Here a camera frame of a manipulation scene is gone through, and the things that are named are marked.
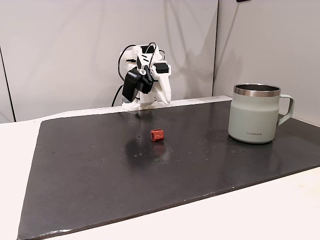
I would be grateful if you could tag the black wall fixture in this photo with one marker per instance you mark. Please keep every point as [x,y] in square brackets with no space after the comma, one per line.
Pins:
[243,1]

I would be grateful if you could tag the black table mat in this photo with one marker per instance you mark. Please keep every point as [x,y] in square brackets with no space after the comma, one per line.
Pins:
[150,180]

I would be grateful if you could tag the red cube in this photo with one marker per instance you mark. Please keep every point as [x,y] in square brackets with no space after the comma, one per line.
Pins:
[158,135]

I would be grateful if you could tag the pale green steel mug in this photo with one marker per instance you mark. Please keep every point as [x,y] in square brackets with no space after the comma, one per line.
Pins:
[252,117]

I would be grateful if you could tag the black camera box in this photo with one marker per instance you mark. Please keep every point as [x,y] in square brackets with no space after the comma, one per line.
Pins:
[132,83]

